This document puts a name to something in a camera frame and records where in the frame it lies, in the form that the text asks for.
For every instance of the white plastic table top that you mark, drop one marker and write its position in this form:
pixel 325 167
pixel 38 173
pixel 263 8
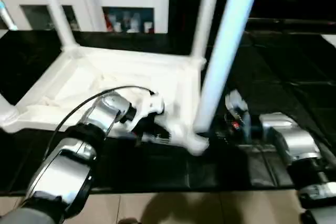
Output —
pixel 105 77

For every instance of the white plastic table leg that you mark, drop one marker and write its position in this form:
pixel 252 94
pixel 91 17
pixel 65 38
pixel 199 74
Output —
pixel 228 40
pixel 6 111
pixel 206 14
pixel 58 9

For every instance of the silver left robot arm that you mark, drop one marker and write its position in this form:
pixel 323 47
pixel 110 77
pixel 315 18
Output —
pixel 73 156

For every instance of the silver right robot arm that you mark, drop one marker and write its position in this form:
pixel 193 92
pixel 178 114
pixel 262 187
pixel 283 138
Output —
pixel 299 145

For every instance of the black work mat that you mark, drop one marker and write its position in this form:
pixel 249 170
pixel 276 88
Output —
pixel 157 169

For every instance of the dark rounded object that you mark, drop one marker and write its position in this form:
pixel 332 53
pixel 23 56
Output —
pixel 128 221

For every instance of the small red bottle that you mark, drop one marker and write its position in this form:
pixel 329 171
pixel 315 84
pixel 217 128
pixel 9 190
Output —
pixel 110 23

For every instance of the long black bar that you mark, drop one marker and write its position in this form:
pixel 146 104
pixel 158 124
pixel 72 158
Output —
pixel 294 22

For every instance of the white glass-door cabinet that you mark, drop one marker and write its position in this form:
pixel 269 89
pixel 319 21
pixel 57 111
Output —
pixel 115 1

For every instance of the flat white board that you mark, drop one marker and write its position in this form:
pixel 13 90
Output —
pixel 332 39

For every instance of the pale blue plastic sheet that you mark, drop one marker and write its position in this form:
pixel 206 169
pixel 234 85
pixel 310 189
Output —
pixel 6 17

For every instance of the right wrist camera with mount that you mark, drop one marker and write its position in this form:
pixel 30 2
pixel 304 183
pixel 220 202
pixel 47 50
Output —
pixel 235 103

